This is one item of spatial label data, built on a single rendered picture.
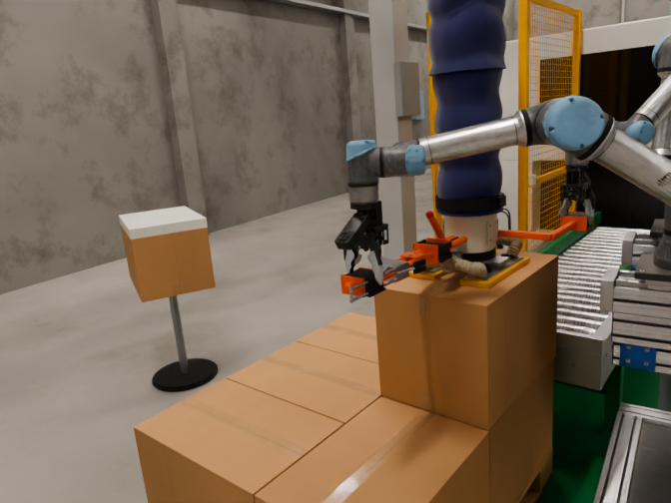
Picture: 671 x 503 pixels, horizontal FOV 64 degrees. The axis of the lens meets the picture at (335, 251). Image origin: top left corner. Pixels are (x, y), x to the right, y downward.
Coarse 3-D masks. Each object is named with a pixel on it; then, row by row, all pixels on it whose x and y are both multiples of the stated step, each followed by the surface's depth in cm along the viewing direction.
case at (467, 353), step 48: (432, 288) 168; (480, 288) 165; (528, 288) 174; (384, 336) 178; (432, 336) 165; (480, 336) 154; (528, 336) 178; (384, 384) 183; (432, 384) 170; (480, 384) 158; (528, 384) 183
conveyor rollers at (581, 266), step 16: (592, 240) 367; (608, 240) 361; (560, 256) 331; (576, 256) 326; (592, 256) 327; (608, 256) 322; (560, 272) 299; (576, 272) 300; (592, 272) 295; (560, 288) 274; (576, 288) 275; (592, 288) 271; (560, 304) 255; (576, 304) 251; (592, 304) 254; (560, 320) 238; (576, 320) 234; (592, 320) 231
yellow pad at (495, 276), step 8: (520, 256) 187; (488, 264) 172; (504, 264) 179; (512, 264) 180; (520, 264) 182; (488, 272) 172; (496, 272) 172; (504, 272) 173; (512, 272) 177; (464, 280) 169; (472, 280) 167; (480, 280) 167; (488, 280) 166; (496, 280) 168; (488, 288) 164
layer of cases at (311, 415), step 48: (336, 336) 238; (240, 384) 201; (288, 384) 198; (336, 384) 195; (144, 432) 174; (192, 432) 172; (240, 432) 170; (288, 432) 168; (336, 432) 166; (384, 432) 164; (432, 432) 162; (480, 432) 160; (528, 432) 189; (144, 480) 183; (192, 480) 161; (240, 480) 147; (288, 480) 145; (336, 480) 144; (384, 480) 142; (432, 480) 141; (480, 480) 158; (528, 480) 194
